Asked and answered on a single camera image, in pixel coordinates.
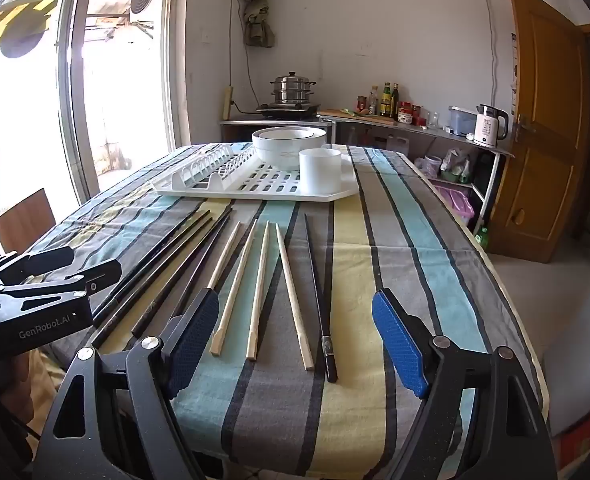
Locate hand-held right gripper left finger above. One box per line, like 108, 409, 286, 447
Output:
32, 287, 221, 480

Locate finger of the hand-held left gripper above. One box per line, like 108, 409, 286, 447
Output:
0, 259, 122, 311
0, 247, 76, 288

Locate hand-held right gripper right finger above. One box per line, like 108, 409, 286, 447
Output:
371, 288, 558, 480

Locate group of black chopsticks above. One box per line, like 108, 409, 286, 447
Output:
92, 216, 214, 348

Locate wooden chopstick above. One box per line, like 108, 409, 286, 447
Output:
246, 220, 271, 361
275, 223, 316, 372
207, 220, 242, 290
210, 218, 258, 358

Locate white cup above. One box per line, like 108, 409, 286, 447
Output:
299, 148, 343, 196

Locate wooden chair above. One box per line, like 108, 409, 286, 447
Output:
0, 187, 56, 253

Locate striped tablecloth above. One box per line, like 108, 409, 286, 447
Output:
25, 142, 548, 480

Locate pink lid storage box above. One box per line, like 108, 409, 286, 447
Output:
432, 182, 476, 233

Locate white plastic dish rack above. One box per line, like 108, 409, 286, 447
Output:
152, 142, 358, 203

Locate plastic packets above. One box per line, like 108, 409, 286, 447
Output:
442, 147, 473, 183

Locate steel kitchen table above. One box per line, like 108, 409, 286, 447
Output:
219, 115, 336, 148

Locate white ceramic bowl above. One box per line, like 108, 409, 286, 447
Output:
251, 131, 329, 172
254, 127, 327, 145

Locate steel shelf table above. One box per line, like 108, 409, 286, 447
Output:
320, 110, 516, 236

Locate clear plastic container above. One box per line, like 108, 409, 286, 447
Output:
447, 106, 478, 138

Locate wooden cutting board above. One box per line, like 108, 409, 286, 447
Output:
317, 108, 398, 126

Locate white electric kettle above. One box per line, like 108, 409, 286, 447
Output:
472, 104, 510, 148

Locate yellow black striped sign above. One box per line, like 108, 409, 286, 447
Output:
0, 0, 58, 56

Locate black induction stove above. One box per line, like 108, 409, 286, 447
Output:
256, 102, 322, 117

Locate wooden door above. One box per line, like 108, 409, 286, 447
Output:
487, 0, 590, 263

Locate steel steamer pot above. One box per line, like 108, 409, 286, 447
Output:
269, 72, 317, 106

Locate tied beige curtain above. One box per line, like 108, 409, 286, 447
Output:
235, 0, 276, 47

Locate sliding window frame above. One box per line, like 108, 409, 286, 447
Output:
0, 0, 191, 201

